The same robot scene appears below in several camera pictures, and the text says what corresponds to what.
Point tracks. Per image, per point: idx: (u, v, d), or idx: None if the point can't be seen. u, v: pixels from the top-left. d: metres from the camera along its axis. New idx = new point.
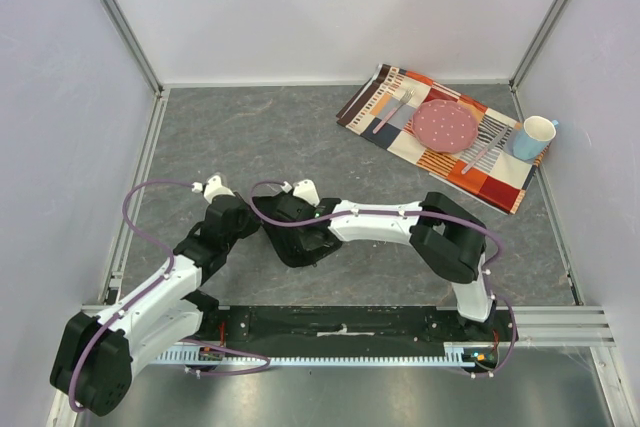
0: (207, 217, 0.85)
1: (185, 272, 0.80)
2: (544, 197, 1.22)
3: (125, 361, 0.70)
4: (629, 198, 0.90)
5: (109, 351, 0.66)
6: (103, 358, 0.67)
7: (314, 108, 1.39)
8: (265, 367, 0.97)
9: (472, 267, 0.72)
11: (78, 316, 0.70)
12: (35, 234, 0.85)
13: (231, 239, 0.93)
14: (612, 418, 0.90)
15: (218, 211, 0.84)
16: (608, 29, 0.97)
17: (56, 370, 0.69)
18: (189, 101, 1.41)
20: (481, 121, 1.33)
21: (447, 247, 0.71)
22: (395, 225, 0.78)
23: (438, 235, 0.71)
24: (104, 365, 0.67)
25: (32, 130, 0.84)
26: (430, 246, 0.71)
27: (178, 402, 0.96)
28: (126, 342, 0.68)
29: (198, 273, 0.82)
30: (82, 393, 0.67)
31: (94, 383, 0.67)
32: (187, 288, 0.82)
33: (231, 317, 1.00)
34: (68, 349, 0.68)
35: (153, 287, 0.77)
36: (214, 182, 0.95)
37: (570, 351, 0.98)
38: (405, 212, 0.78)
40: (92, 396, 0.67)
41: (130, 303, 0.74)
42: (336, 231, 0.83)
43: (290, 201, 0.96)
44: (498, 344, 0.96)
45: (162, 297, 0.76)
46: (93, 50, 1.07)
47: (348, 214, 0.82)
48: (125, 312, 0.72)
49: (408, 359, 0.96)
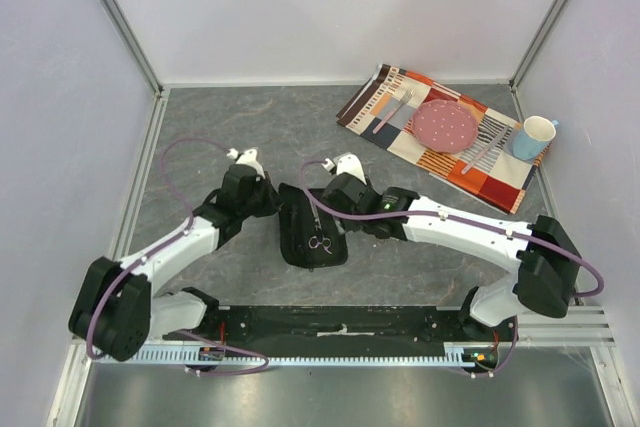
0: (225, 183, 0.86)
1: (204, 229, 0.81)
2: (544, 198, 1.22)
3: (145, 307, 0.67)
4: (629, 198, 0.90)
5: (133, 291, 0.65)
6: (125, 301, 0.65)
7: (314, 108, 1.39)
8: (264, 368, 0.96)
9: (566, 306, 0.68)
11: (100, 261, 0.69)
12: (35, 234, 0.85)
13: (248, 210, 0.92)
14: (611, 418, 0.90)
15: (237, 176, 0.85)
16: (608, 29, 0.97)
17: (74, 317, 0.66)
18: (189, 101, 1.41)
20: (481, 121, 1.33)
21: (553, 282, 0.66)
22: (494, 243, 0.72)
23: (548, 267, 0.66)
24: (125, 308, 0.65)
25: (32, 130, 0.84)
26: (540, 279, 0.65)
27: (178, 402, 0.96)
28: (149, 285, 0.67)
29: (216, 234, 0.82)
30: (100, 337, 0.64)
31: (113, 328, 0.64)
32: (203, 248, 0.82)
33: (231, 317, 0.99)
34: (89, 292, 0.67)
35: (174, 239, 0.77)
36: (252, 155, 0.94)
37: (570, 350, 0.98)
38: (512, 232, 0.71)
40: (112, 340, 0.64)
41: (152, 251, 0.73)
42: (410, 230, 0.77)
43: (351, 184, 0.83)
44: (498, 344, 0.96)
45: (181, 251, 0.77)
46: (93, 49, 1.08)
47: (435, 217, 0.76)
48: (147, 260, 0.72)
49: (407, 359, 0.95)
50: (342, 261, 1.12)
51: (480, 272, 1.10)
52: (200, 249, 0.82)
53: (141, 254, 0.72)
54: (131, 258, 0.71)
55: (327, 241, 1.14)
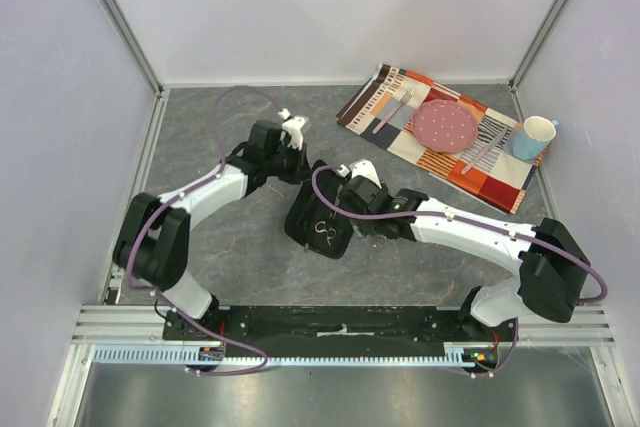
0: (252, 135, 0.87)
1: (235, 175, 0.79)
2: (544, 197, 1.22)
3: (184, 242, 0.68)
4: (629, 198, 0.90)
5: (173, 224, 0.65)
6: (164, 233, 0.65)
7: (314, 108, 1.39)
8: (260, 368, 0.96)
9: (572, 309, 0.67)
11: (140, 195, 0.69)
12: (35, 234, 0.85)
13: (273, 168, 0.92)
14: (612, 418, 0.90)
15: (265, 128, 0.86)
16: (609, 29, 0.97)
17: (118, 250, 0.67)
18: (189, 101, 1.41)
20: (481, 121, 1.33)
21: (556, 284, 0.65)
22: (499, 244, 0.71)
23: (550, 268, 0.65)
24: (164, 241, 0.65)
25: (32, 130, 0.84)
26: (541, 279, 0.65)
27: (178, 402, 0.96)
28: (188, 218, 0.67)
29: (245, 181, 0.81)
30: (144, 269, 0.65)
31: (154, 261, 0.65)
32: (234, 193, 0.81)
33: (231, 318, 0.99)
34: (131, 225, 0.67)
35: (208, 180, 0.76)
36: (299, 123, 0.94)
37: (570, 351, 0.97)
38: (515, 233, 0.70)
40: (153, 271, 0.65)
41: (189, 190, 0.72)
42: (418, 230, 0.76)
43: (363, 184, 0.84)
44: (498, 344, 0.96)
45: (216, 191, 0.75)
46: (93, 49, 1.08)
47: (441, 217, 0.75)
48: (185, 196, 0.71)
49: (407, 359, 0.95)
50: (334, 256, 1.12)
51: (480, 272, 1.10)
52: (231, 194, 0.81)
53: (179, 192, 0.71)
54: (169, 195, 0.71)
55: (332, 230, 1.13)
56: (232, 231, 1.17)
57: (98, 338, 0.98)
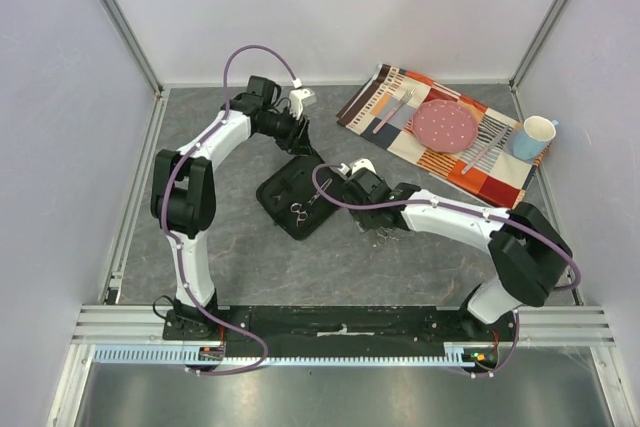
0: (251, 84, 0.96)
1: (239, 119, 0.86)
2: (544, 197, 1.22)
3: (212, 186, 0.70)
4: (629, 198, 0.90)
5: (199, 172, 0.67)
6: (193, 182, 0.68)
7: (314, 107, 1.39)
8: (253, 367, 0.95)
9: (547, 289, 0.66)
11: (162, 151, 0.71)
12: (35, 234, 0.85)
13: (267, 123, 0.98)
14: (612, 418, 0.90)
15: (261, 78, 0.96)
16: (609, 29, 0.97)
17: (153, 204, 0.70)
18: (189, 100, 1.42)
20: (481, 121, 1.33)
21: (525, 262, 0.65)
22: (474, 226, 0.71)
23: (520, 247, 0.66)
24: (194, 188, 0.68)
25: (32, 130, 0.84)
26: (508, 256, 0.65)
27: (178, 402, 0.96)
28: (211, 165, 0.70)
29: (249, 123, 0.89)
30: (183, 215, 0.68)
31: (190, 206, 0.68)
32: (240, 135, 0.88)
33: (231, 318, 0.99)
34: (160, 179, 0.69)
35: (216, 128, 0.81)
36: (303, 93, 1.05)
37: (569, 350, 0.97)
38: (489, 215, 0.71)
40: (191, 216, 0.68)
41: (203, 140, 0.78)
42: (408, 217, 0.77)
43: (366, 176, 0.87)
44: (498, 344, 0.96)
45: (226, 136, 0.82)
46: (93, 49, 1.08)
47: (426, 204, 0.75)
48: (202, 146, 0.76)
49: (407, 359, 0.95)
50: (294, 236, 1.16)
51: (480, 272, 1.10)
52: (238, 137, 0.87)
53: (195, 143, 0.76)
54: (187, 146, 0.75)
55: (305, 214, 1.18)
56: (232, 231, 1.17)
57: (97, 338, 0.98)
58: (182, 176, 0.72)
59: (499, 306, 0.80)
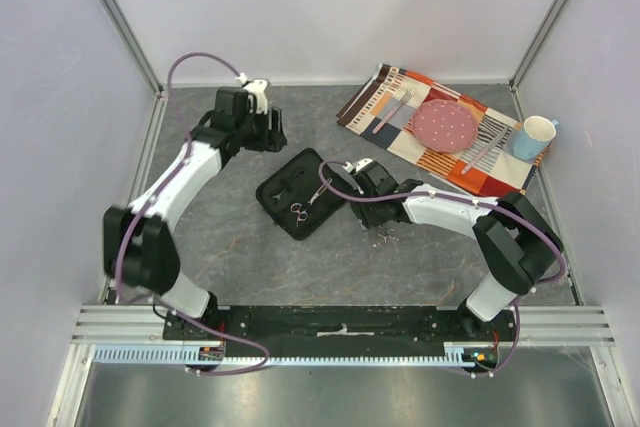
0: (218, 103, 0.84)
1: (205, 155, 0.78)
2: (544, 197, 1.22)
3: (168, 243, 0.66)
4: (629, 198, 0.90)
5: (153, 234, 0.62)
6: (146, 244, 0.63)
7: (314, 107, 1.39)
8: (259, 367, 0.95)
9: (533, 279, 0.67)
11: (110, 210, 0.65)
12: (35, 234, 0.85)
13: (244, 138, 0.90)
14: (612, 418, 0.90)
15: (229, 93, 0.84)
16: (609, 29, 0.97)
17: (107, 262, 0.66)
18: (189, 101, 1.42)
20: (481, 121, 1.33)
21: (509, 247, 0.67)
22: (464, 213, 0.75)
23: (505, 232, 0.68)
24: (149, 250, 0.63)
25: (33, 130, 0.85)
26: (491, 239, 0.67)
27: (178, 402, 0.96)
28: (166, 224, 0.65)
29: (218, 155, 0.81)
30: (137, 276, 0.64)
31: (147, 266, 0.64)
32: (210, 169, 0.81)
33: (231, 318, 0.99)
34: (110, 240, 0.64)
35: (176, 171, 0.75)
36: (261, 85, 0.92)
37: (570, 351, 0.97)
38: (478, 201, 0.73)
40: (147, 279, 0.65)
41: (159, 189, 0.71)
42: (408, 208, 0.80)
43: (376, 168, 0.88)
44: (498, 344, 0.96)
45: (189, 180, 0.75)
46: (93, 49, 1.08)
47: (424, 195, 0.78)
48: (157, 199, 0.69)
49: (407, 359, 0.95)
50: (294, 236, 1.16)
51: (480, 272, 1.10)
52: (207, 173, 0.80)
53: (149, 195, 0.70)
54: (140, 201, 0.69)
55: (304, 214, 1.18)
56: (232, 231, 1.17)
57: (97, 338, 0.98)
58: (135, 233, 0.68)
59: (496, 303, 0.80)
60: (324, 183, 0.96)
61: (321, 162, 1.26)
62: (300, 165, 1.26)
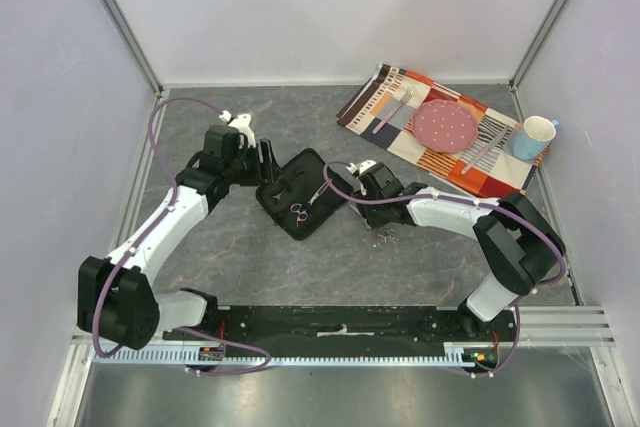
0: (206, 144, 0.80)
1: (191, 201, 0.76)
2: (544, 198, 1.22)
3: (148, 296, 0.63)
4: (629, 198, 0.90)
5: (130, 289, 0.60)
6: (122, 299, 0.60)
7: (314, 108, 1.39)
8: (262, 368, 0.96)
9: (533, 279, 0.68)
11: (88, 260, 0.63)
12: (35, 234, 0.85)
13: (236, 175, 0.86)
14: (612, 418, 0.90)
15: (219, 134, 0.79)
16: (609, 29, 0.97)
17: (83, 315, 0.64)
18: (189, 101, 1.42)
20: (481, 121, 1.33)
21: (510, 248, 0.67)
22: (466, 214, 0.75)
23: (505, 232, 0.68)
24: (125, 304, 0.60)
25: (32, 130, 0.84)
26: (492, 240, 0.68)
27: (178, 403, 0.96)
28: (145, 278, 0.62)
29: (204, 201, 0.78)
30: (113, 331, 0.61)
31: (122, 321, 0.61)
32: (196, 216, 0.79)
33: (231, 318, 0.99)
34: (86, 293, 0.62)
35: (160, 219, 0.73)
36: (245, 120, 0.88)
37: (570, 350, 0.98)
38: (479, 202, 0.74)
40: (122, 333, 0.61)
41: (140, 238, 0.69)
42: (412, 210, 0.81)
43: (382, 170, 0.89)
44: (498, 344, 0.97)
45: (172, 227, 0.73)
46: (93, 50, 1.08)
47: (427, 197, 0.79)
48: (136, 250, 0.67)
49: (407, 359, 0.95)
50: (294, 236, 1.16)
51: (480, 272, 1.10)
52: (193, 218, 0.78)
53: (128, 246, 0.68)
54: (119, 251, 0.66)
55: (304, 214, 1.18)
56: (232, 231, 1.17)
57: None
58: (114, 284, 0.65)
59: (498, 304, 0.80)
60: (329, 182, 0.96)
61: (322, 162, 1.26)
62: (299, 165, 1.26)
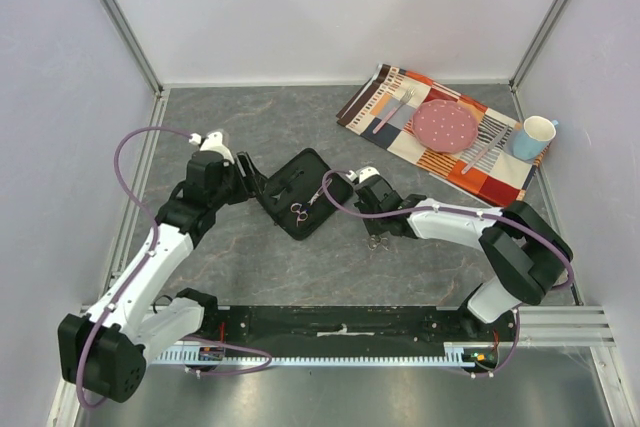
0: (189, 175, 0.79)
1: (172, 243, 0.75)
2: (544, 197, 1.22)
3: (132, 350, 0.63)
4: (629, 198, 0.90)
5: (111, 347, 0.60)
6: (106, 355, 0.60)
7: (314, 107, 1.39)
8: (265, 367, 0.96)
9: (544, 288, 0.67)
11: (67, 318, 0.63)
12: (35, 234, 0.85)
13: (221, 201, 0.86)
14: (612, 418, 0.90)
15: (201, 165, 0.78)
16: (608, 29, 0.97)
17: (65, 372, 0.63)
18: (189, 101, 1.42)
20: (481, 121, 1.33)
21: (518, 259, 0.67)
22: (469, 225, 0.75)
23: (512, 242, 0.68)
24: (108, 363, 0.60)
25: (32, 130, 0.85)
26: (499, 251, 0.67)
27: (178, 403, 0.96)
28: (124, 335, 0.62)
29: (188, 239, 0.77)
30: (98, 387, 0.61)
31: (106, 378, 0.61)
32: (180, 254, 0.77)
33: (231, 318, 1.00)
34: (67, 352, 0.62)
35: (140, 266, 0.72)
36: (216, 139, 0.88)
37: (569, 350, 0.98)
38: (482, 213, 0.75)
40: (108, 388, 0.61)
41: (120, 292, 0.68)
42: (413, 223, 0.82)
43: (378, 183, 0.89)
44: (498, 344, 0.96)
45: (154, 273, 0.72)
46: (93, 50, 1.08)
47: (428, 210, 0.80)
48: (116, 305, 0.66)
49: (407, 359, 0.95)
50: (295, 236, 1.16)
51: (480, 272, 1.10)
52: (179, 256, 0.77)
53: (108, 301, 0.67)
54: (99, 308, 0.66)
55: (304, 214, 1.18)
56: (232, 231, 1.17)
57: None
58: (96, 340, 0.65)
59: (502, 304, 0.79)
60: (324, 186, 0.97)
61: (323, 162, 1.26)
62: (298, 165, 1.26)
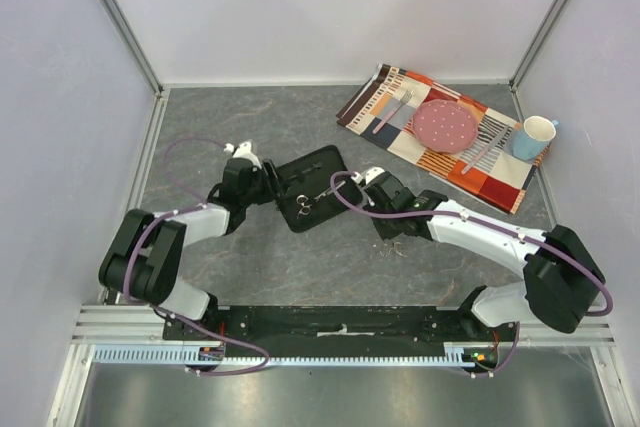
0: (224, 177, 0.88)
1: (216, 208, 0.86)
2: (544, 197, 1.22)
3: (178, 254, 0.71)
4: (629, 197, 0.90)
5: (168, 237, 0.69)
6: (159, 244, 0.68)
7: (314, 107, 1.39)
8: (260, 367, 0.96)
9: (578, 316, 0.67)
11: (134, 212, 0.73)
12: (35, 235, 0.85)
13: (251, 197, 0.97)
14: (612, 418, 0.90)
15: (235, 170, 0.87)
16: (609, 29, 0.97)
17: (104, 268, 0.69)
18: (189, 101, 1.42)
20: (481, 121, 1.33)
21: (560, 289, 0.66)
22: (507, 246, 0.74)
23: (555, 273, 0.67)
24: (158, 253, 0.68)
25: (32, 131, 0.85)
26: (542, 282, 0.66)
27: (178, 402, 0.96)
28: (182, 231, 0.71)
29: (225, 215, 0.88)
30: (135, 281, 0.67)
31: (147, 272, 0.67)
32: (216, 223, 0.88)
33: (231, 317, 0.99)
34: (123, 241, 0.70)
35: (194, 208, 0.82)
36: (245, 147, 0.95)
37: (569, 350, 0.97)
38: (524, 236, 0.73)
40: (144, 284, 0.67)
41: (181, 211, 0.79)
42: (433, 228, 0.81)
43: (388, 181, 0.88)
44: (498, 344, 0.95)
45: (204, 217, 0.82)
46: (93, 50, 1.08)
47: (455, 217, 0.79)
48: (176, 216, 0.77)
49: (407, 359, 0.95)
50: (292, 227, 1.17)
51: (480, 272, 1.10)
52: (213, 226, 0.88)
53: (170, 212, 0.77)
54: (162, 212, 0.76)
55: (307, 208, 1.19)
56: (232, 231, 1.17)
57: (98, 339, 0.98)
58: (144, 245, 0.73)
59: (504, 312, 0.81)
60: (332, 186, 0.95)
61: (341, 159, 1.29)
62: (316, 159, 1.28)
